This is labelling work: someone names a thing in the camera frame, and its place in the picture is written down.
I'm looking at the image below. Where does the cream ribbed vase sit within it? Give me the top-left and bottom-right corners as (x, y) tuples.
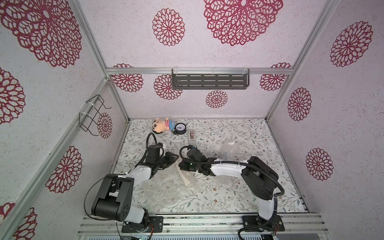
(176, 160), (196, 188)

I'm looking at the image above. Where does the bubble wrap sheet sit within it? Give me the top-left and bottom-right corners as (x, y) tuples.
(141, 163), (199, 213)
(219, 140), (239, 160)

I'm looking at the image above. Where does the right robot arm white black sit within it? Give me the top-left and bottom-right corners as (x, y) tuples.
(179, 145), (285, 222)

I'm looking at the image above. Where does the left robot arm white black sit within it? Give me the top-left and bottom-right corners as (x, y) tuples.
(91, 144), (179, 226)

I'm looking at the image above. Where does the black alarm clock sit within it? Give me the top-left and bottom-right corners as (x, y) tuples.
(172, 123), (187, 135)

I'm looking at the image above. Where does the plush boy doll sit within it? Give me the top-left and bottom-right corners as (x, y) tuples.
(152, 118), (176, 134)

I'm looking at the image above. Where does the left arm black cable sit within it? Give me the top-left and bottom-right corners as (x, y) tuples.
(83, 131), (158, 240)

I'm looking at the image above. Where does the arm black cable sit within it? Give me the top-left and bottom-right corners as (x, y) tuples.
(179, 145), (286, 240)
(83, 131), (158, 240)

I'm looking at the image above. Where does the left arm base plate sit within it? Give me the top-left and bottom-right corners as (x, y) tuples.
(122, 216), (164, 234)

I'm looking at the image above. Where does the dark grey wall shelf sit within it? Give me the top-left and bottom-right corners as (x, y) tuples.
(171, 69), (250, 90)

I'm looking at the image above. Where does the black wire wall rack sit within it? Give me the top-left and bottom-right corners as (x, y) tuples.
(78, 95), (113, 139)

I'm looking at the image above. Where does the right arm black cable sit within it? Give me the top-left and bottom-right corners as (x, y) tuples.
(179, 145), (286, 240)

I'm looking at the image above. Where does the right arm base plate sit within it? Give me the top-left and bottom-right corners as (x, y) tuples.
(242, 215), (286, 233)

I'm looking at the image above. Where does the aluminium rail base frame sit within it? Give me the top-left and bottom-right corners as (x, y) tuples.
(77, 213), (329, 238)

